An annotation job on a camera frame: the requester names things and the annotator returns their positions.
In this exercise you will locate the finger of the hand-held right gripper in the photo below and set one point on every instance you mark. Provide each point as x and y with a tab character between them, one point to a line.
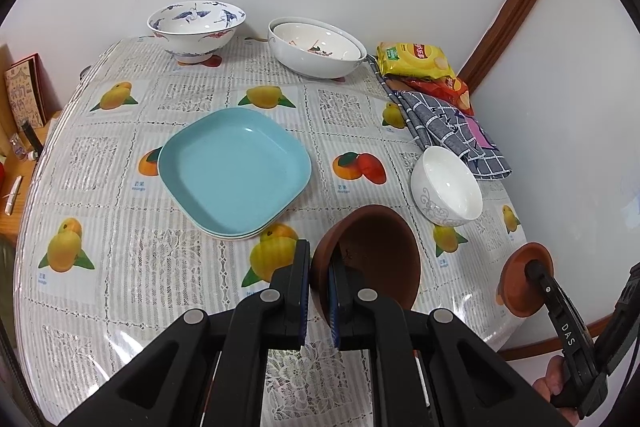
625	317
565	322

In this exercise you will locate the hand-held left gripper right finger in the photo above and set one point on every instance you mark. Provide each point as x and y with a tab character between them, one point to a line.
334	307

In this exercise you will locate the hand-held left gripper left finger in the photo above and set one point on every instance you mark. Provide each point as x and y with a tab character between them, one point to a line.
300	307

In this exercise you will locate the green square plate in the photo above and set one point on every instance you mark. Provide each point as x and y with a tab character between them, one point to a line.
240	236

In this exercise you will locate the blue square plate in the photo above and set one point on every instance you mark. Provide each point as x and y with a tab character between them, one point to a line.
235	167

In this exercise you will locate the white bowl grey scroll pattern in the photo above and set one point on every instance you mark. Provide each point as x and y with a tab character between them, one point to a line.
445	182

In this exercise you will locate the person's right hand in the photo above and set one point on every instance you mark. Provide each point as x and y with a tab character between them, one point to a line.
547	382

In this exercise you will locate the brown wooden baseboard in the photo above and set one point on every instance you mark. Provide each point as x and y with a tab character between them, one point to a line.
540	347

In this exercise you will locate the fruit print tablecloth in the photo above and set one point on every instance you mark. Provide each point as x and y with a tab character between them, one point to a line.
150	287

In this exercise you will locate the pink paper note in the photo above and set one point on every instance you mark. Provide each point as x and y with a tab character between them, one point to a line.
476	132

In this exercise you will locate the grey checked cloth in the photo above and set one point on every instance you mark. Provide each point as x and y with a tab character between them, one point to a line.
445	127

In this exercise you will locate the large plain white bowl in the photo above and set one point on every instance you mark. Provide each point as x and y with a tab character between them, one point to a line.
310	69

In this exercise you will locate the red chip bag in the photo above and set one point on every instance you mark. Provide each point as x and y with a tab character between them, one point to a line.
450	89

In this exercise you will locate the yellow chip bag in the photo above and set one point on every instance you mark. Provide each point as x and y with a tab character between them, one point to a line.
412	59

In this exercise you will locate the white bowl red print inside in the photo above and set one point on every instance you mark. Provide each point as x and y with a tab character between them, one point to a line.
320	42

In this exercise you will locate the wooden side table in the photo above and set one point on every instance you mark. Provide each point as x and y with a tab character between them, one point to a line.
20	227

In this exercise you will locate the white bowl blue bird pattern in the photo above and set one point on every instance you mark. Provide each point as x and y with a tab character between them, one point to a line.
195	29

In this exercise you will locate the white stick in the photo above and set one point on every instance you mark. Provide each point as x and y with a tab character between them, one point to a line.
12	197

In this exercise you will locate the small black object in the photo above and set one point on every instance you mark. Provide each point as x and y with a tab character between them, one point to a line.
30	134

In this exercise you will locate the small clear bottle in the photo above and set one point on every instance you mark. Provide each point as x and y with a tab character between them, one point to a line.
19	152

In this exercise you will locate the patterned brown box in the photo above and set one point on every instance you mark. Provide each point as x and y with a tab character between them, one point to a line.
25	89

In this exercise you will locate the brown wooden door frame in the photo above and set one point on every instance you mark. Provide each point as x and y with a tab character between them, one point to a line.
515	7

